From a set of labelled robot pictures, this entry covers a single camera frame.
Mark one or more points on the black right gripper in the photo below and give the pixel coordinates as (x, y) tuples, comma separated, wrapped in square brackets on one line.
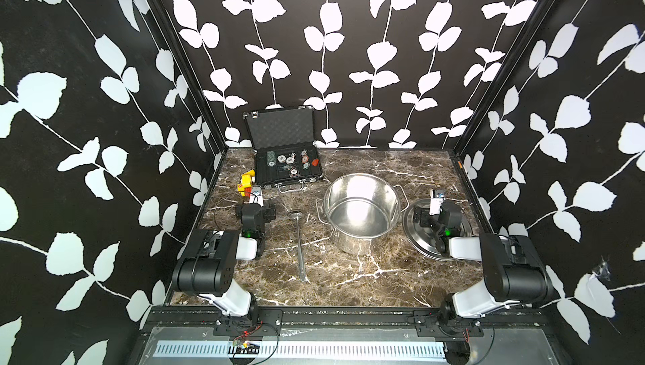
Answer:
[(425, 215)]

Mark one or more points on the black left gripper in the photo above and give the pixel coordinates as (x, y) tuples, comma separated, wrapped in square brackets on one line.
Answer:
[(268, 212)]

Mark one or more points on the stainless steel pot lid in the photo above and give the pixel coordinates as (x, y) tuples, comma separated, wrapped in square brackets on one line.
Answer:
[(434, 243)]

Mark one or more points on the long steel ladle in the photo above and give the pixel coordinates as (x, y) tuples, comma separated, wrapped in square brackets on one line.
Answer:
[(297, 217)]

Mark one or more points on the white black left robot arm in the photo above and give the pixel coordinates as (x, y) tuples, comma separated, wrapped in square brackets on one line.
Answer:
[(206, 267)]

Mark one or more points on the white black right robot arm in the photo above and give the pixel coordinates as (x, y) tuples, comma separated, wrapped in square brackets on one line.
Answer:
[(513, 273)]

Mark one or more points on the yellow red toy block vehicle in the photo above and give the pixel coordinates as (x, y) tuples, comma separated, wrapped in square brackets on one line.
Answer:
[(246, 183)]

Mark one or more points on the stack of poker chips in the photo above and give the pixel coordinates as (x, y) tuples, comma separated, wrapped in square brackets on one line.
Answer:
[(271, 158)]

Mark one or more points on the black poker chip case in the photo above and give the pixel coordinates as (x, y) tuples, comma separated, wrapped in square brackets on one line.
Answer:
[(289, 132)]

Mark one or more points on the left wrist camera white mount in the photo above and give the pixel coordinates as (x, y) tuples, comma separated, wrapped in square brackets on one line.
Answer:
[(256, 196)]

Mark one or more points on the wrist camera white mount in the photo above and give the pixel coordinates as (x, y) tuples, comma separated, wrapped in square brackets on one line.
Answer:
[(256, 196), (436, 201)]

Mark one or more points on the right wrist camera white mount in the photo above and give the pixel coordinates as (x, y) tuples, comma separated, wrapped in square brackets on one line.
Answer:
[(436, 201)]

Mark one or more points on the black base rail with vents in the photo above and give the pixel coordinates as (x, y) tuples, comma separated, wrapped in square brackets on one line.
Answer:
[(326, 335)]

